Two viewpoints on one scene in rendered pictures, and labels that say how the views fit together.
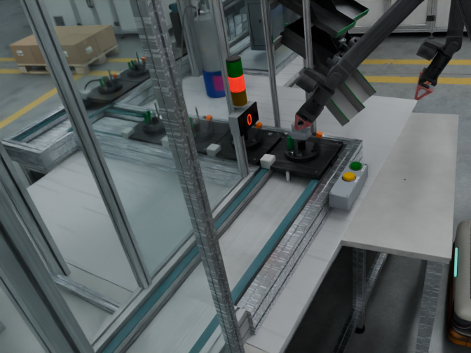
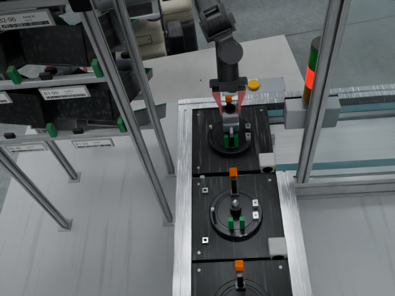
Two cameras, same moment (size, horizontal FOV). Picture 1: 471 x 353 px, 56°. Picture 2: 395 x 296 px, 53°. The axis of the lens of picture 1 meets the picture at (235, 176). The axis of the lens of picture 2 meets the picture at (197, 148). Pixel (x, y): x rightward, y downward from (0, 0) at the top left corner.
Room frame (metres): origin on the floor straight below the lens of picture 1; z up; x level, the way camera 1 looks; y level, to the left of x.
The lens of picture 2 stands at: (1.85, 0.30, 1.95)
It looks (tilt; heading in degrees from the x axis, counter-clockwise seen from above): 55 degrees down; 241
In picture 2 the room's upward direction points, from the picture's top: 11 degrees counter-clockwise
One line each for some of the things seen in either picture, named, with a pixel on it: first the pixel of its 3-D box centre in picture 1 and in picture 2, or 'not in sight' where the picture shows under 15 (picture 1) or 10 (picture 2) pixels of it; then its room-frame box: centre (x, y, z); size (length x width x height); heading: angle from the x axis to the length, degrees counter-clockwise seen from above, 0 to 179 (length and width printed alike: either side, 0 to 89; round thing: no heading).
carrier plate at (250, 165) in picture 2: (302, 154); (231, 139); (1.42, -0.27, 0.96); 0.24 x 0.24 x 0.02; 52
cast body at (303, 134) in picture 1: (297, 128); (230, 118); (1.42, -0.26, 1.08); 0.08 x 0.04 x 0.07; 53
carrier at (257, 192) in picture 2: (244, 133); (235, 208); (1.57, -0.07, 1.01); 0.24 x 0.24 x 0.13; 52
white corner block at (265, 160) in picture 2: (268, 161); (266, 162); (1.40, -0.13, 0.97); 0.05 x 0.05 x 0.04; 52
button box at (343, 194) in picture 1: (349, 184); (253, 91); (1.22, -0.39, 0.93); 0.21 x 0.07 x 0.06; 142
